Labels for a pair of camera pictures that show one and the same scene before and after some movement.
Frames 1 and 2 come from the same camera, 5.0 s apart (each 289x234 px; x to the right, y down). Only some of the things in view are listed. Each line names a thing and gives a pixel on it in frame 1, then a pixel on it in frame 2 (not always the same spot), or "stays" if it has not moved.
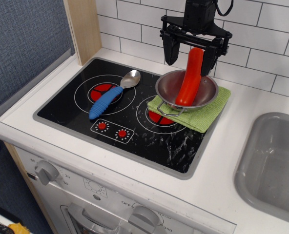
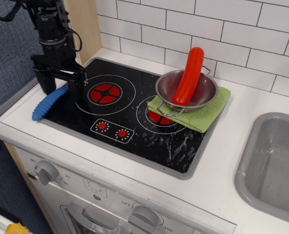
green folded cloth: [200, 119] stays
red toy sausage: [187, 91] stays
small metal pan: [167, 84] stays
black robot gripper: [197, 26] to [58, 58]
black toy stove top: [126, 125] stays
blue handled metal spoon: [129, 79] to [41, 106]
